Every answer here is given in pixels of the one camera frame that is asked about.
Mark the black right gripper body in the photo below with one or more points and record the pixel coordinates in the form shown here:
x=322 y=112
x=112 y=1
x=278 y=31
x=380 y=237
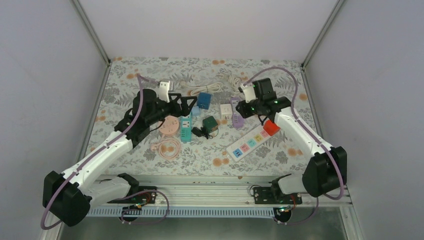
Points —
x=248 y=112

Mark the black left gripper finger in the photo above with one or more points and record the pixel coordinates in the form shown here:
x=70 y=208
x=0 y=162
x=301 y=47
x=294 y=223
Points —
x=186 y=105
x=176 y=97

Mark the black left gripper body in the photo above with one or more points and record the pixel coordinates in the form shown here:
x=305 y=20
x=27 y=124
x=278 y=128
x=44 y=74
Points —
x=175 y=111

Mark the white cube socket adapter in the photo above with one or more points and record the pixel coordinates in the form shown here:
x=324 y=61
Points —
x=226 y=111

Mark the red cube socket adapter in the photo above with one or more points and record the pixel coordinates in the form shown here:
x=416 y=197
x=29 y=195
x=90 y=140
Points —
x=271 y=128

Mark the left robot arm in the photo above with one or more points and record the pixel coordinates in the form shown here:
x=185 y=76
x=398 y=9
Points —
x=72 y=193

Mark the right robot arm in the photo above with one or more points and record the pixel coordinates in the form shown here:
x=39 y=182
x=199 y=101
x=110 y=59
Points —
x=327 y=166

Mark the light blue small plug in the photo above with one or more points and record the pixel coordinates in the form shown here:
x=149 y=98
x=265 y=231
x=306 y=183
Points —
x=195 y=111

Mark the black plug adapter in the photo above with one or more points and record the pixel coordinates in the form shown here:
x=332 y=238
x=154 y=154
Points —
x=201 y=132

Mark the purple power strip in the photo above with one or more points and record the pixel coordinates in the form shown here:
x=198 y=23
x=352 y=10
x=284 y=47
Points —
x=237 y=119

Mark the teal power strip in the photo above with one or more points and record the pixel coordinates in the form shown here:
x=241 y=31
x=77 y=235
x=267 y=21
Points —
x=186 y=128

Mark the pink round power socket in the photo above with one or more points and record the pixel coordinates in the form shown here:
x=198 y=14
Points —
x=170 y=126

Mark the dark blue cube socket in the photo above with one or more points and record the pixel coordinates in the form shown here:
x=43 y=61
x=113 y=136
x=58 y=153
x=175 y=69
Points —
x=204 y=100

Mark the floral patterned table mat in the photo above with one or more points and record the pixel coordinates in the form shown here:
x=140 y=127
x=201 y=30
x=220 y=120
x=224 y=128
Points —
x=280 y=155

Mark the dark green cube socket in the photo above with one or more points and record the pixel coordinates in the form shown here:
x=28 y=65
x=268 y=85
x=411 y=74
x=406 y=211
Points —
x=210 y=124

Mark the white multicolour power strip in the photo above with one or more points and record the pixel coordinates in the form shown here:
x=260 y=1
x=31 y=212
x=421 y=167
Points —
x=247 y=143

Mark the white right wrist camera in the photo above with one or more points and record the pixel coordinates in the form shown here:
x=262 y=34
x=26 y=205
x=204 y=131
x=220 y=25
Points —
x=249 y=92

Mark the aluminium rail base frame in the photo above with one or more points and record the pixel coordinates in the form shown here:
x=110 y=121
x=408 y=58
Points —
x=206 y=191

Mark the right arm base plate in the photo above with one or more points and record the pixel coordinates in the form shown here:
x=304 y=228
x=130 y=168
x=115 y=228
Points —
x=266 y=196

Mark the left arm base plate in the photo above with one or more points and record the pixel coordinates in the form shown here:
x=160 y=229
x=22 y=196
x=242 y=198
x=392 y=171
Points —
x=140 y=198

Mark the blue slotted cable duct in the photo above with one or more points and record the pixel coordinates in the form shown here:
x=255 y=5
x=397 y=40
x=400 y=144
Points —
x=202 y=212

